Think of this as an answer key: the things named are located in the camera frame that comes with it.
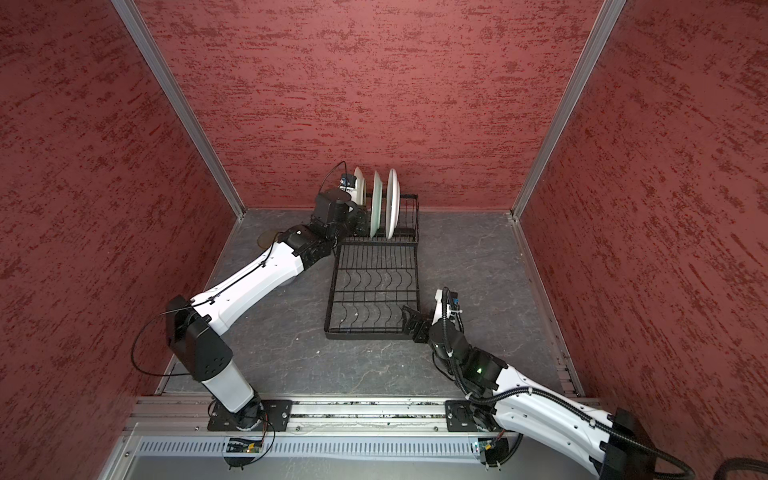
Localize amber transparent cup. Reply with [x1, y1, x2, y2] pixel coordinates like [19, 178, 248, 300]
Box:
[257, 230, 281, 251]

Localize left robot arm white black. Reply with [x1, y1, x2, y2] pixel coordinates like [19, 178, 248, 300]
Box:
[165, 187, 368, 431]

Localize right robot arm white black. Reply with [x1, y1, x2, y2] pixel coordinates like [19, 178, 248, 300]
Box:
[402, 306, 657, 479]

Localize middle pale green plate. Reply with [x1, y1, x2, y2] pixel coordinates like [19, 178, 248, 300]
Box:
[369, 171, 383, 238]

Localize right white floral plate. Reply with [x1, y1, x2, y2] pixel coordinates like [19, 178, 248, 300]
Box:
[386, 169, 400, 240]

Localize right circuit board connector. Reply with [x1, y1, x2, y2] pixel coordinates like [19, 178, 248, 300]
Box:
[477, 438, 510, 469]

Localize circuit board connector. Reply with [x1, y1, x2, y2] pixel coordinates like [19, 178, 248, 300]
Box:
[477, 438, 510, 469]
[223, 438, 264, 470]

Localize left circuit board connector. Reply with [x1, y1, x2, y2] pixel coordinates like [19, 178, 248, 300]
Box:
[223, 438, 264, 470]

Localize right corner aluminium profile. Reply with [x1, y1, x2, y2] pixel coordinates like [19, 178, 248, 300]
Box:
[511, 0, 626, 222]

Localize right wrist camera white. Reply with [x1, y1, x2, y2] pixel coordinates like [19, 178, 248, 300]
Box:
[432, 289, 463, 330]

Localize black wire dish rack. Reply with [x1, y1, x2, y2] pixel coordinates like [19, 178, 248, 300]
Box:
[324, 194, 420, 340]

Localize black corrugated cable hose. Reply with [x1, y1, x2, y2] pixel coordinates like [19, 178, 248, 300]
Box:
[440, 286, 697, 480]

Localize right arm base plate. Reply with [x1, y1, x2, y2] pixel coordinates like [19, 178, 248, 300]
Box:
[444, 400, 502, 432]

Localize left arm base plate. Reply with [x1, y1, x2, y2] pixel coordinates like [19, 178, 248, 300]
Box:
[207, 400, 293, 434]

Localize white slotted cable duct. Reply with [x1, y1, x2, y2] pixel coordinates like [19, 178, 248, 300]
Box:
[135, 436, 479, 463]

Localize aluminium rail front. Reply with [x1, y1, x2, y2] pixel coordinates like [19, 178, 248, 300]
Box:
[123, 394, 475, 437]

